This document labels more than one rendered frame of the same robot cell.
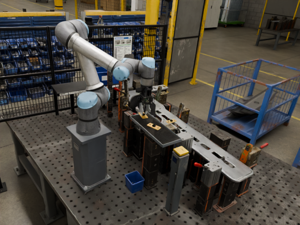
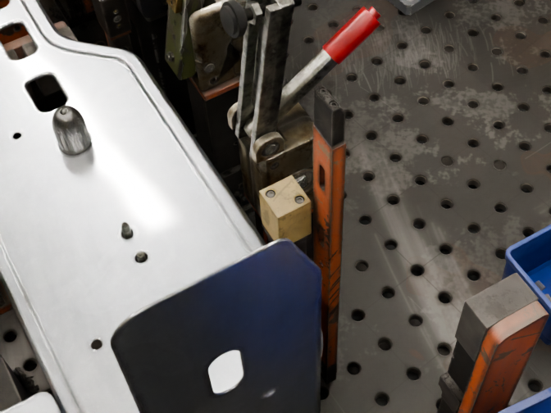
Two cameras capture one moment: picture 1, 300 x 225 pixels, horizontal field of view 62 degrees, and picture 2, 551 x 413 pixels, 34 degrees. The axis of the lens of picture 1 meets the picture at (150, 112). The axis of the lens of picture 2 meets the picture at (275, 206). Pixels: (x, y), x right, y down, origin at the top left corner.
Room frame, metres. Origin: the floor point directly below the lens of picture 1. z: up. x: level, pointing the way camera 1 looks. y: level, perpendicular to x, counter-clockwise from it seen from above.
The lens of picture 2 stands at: (2.50, 0.31, 1.70)
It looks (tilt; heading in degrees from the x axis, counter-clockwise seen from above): 56 degrees down; 189
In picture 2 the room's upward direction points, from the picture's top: 4 degrees counter-clockwise
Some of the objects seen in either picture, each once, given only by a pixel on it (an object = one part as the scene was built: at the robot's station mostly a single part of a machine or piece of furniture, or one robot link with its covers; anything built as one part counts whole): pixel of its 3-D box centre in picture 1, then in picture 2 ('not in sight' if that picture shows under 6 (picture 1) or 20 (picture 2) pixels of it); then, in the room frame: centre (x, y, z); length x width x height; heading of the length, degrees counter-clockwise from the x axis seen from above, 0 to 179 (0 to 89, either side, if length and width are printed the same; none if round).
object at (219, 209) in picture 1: (230, 188); not in sight; (1.18, -0.54, 0.84); 0.18 x 0.06 x 0.29; 126
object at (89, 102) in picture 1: (88, 105); not in sight; (1.32, 0.37, 1.27); 0.13 x 0.12 x 0.14; 166
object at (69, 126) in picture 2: not in sight; (70, 131); (1.97, 0.03, 1.02); 0.03 x 0.03 x 0.07
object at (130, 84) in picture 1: (127, 71); (239, 404); (2.29, 0.24, 1.17); 0.12 x 0.01 x 0.34; 126
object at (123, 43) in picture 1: (122, 50); not in sight; (2.58, 0.34, 1.30); 0.23 x 0.02 x 0.31; 126
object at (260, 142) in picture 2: not in sight; (267, 146); (2.01, 0.23, 1.06); 0.03 x 0.01 x 0.03; 126
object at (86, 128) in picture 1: (88, 122); not in sight; (1.32, 0.37, 1.15); 0.15 x 0.15 x 0.10
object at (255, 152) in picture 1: (244, 170); not in sight; (1.32, -0.66, 0.88); 0.15 x 0.11 x 0.36; 126
